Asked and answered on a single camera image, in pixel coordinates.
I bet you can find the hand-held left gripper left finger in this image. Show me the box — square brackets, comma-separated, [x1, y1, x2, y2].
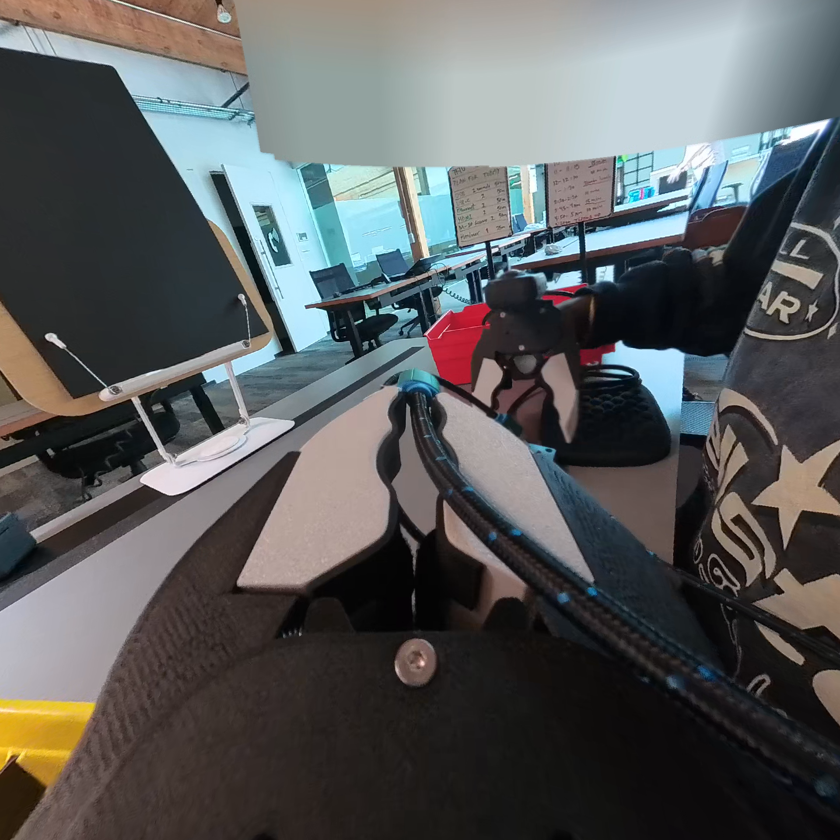
[235, 386, 416, 597]

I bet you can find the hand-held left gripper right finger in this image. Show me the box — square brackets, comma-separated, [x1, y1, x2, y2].
[420, 391, 597, 614]

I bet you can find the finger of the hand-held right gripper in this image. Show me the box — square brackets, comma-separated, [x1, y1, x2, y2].
[471, 357, 514, 427]
[538, 354, 582, 448]

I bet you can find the person's right forearm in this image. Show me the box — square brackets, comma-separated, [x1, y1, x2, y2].
[587, 246, 749, 358]

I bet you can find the person's right hand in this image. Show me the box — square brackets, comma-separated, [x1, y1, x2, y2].
[556, 292, 598, 349]

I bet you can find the red plastic bin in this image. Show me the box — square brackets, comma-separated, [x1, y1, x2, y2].
[425, 283, 618, 395]

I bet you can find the black mesh cushion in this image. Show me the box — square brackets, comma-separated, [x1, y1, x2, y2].
[554, 364, 672, 468]

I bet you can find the handwritten whiteboard on stand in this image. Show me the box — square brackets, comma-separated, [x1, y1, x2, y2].
[545, 156, 616, 284]
[448, 165, 514, 283]

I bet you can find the wooden edge office desk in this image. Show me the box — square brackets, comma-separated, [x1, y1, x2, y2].
[305, 249, 490, 361]
[505, 210, 690, 284]

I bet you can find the black office chair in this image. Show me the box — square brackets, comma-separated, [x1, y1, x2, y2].
[36, 394, 181, 490]
[376, 248, 444, 332]
[310, 262, 399, 349]

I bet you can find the person's printed dark shirt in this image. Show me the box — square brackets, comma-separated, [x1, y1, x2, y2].
[676, 118, 840, 840]

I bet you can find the white door with dark window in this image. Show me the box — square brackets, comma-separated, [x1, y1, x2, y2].
[210, 164, 304, 355]

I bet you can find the dark teal box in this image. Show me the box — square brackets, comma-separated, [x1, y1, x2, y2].
[0, 512, 37, 581]

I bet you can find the black sheet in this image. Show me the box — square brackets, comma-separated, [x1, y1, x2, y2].
[0, 47, 271, 400]

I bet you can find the yellow plastic bin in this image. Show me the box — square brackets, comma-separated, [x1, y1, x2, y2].
[0, 699, 96, 840]

